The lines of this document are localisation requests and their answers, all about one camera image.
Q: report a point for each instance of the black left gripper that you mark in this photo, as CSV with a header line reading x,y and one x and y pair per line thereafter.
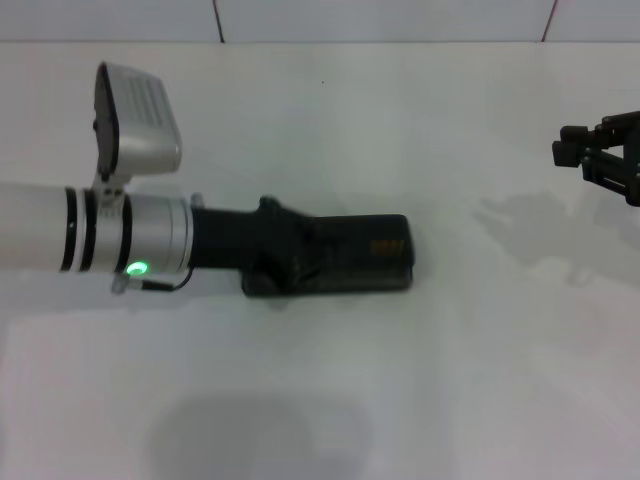
x,y
235,240

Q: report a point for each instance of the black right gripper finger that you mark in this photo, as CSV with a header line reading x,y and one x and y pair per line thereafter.
x,y
567,154
575,135

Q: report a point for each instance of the black glasses case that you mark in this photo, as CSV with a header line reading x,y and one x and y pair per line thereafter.
x,y
370,270

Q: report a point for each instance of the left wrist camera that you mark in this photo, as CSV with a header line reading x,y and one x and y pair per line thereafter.
x,y
145,120

